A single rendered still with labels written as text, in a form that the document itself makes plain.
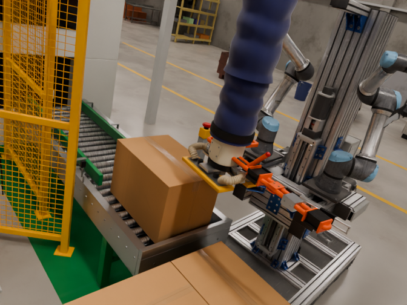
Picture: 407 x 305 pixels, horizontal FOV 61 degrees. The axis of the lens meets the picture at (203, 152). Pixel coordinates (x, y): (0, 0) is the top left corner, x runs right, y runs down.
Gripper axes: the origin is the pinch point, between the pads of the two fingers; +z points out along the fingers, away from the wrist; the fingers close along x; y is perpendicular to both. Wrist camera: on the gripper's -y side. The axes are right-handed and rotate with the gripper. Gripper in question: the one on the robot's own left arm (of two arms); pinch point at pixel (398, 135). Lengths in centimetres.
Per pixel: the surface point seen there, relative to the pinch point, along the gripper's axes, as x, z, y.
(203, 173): 63, 43, -53
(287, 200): 18, 31, -52
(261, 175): 35, 29, -49
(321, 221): 1, 29, -55
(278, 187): 25, 30, -48
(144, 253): 73, 93, -73
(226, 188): 48, 43, -52
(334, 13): 516, -82, 1022
